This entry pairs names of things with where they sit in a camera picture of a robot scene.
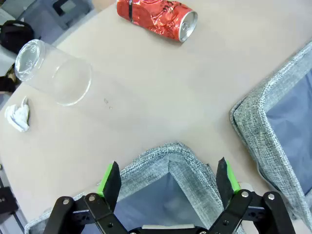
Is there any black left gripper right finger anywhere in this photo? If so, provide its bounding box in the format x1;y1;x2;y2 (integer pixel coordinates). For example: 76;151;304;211
207;157;297;234

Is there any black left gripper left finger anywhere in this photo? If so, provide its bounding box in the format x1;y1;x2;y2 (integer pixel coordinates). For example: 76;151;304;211
44;160;129;234

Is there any white tissue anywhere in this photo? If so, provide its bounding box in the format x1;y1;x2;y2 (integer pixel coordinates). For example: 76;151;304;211
4;96;31;133

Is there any clear plastic cup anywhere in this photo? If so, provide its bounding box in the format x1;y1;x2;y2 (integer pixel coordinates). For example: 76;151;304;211
14;39;93;107

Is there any crushed red drink can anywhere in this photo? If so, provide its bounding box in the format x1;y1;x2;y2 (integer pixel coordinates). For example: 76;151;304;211
116;0;198;44

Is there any grey fabric basket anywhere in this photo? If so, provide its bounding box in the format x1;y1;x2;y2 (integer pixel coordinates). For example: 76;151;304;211
24;140;244;234
230;40;312;221

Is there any black backpack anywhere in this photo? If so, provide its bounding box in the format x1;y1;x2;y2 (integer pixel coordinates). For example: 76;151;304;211
0;20;35;56

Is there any grey plastic stool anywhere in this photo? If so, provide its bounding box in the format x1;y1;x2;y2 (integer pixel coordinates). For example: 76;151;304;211
19;0;97;31

